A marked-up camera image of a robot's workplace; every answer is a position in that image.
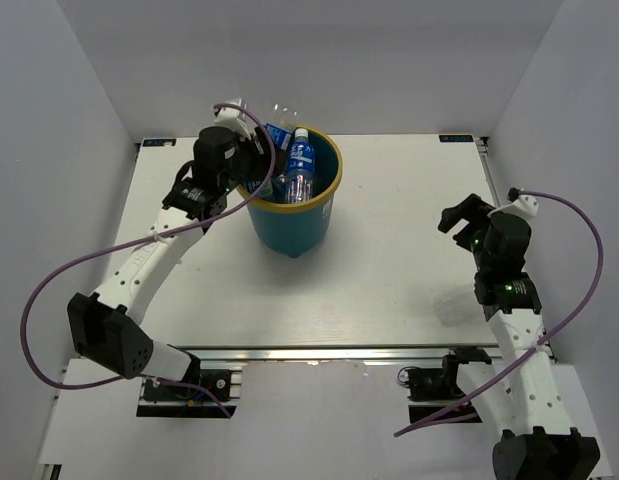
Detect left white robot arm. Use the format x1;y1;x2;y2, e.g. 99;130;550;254
67;126;279;399

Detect right corner marker sticker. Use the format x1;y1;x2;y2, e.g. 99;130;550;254
438;134;474;143

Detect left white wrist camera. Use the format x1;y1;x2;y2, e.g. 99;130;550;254
212;107;251;138

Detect aluminium front rail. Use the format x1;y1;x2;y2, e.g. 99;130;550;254
186;344;555;369

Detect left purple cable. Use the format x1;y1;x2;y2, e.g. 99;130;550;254
19;102;278;419

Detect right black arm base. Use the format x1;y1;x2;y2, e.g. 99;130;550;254
397;347;492;423

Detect purple cable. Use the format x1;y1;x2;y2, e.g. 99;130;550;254
392;188;604;439
19;102;278;419

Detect clear bottle green white label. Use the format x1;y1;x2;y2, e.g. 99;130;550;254
244;179;274;202

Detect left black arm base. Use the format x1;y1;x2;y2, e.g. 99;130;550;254
136;368;242;419

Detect small bottle blue label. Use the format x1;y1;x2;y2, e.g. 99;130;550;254
265;104;298;151

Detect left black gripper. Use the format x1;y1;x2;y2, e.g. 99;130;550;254
219;126;290;193

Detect corner marker sticker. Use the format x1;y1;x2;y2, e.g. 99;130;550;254
141;138;177;148
438;134;474;143

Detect clear bottle dark blue label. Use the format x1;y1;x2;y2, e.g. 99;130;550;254
285;128;316;204

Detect left corner marker sticker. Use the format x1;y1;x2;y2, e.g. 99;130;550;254
141;138;177;148

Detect crushed clear unlabelled bottle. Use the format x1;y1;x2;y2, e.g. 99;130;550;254
432;289;481;327

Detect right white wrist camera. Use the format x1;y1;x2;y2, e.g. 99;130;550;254
504;187;538;220

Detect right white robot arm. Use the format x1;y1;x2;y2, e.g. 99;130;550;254
438;194;601;479

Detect teal bin with yellow rim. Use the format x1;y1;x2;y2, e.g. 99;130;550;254
247;123;343;258

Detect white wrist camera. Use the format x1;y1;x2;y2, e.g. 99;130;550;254
212;107;251;138
504;187;538;220

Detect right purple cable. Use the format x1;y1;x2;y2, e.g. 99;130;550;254
392;188;604;439

